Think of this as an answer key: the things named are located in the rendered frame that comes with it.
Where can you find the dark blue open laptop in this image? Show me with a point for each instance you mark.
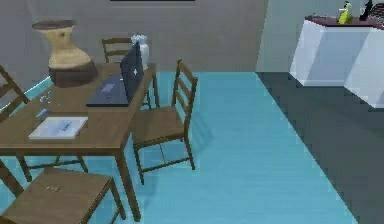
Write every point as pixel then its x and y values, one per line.
pixel 115 90

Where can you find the brown wooden dining table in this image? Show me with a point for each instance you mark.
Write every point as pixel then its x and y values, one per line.
pixel 100 133

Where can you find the white flat book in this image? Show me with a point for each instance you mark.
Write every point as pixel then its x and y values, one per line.
pixel 58 128

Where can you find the beige and brown vase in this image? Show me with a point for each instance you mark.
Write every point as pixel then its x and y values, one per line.
pixel 66 56

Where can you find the small clear glass object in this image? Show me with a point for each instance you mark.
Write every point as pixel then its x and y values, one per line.
pixel 45 97

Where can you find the small blue pen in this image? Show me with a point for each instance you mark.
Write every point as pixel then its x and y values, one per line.
pixel 42 112

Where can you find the white counter with dark top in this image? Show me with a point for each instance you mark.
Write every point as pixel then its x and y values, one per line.
pixel 336 53

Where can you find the yellow green spray bottle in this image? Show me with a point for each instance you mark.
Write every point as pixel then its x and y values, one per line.
pixel 345 15

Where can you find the black bottle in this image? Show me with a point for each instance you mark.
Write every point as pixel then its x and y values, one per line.
pixel 366 10

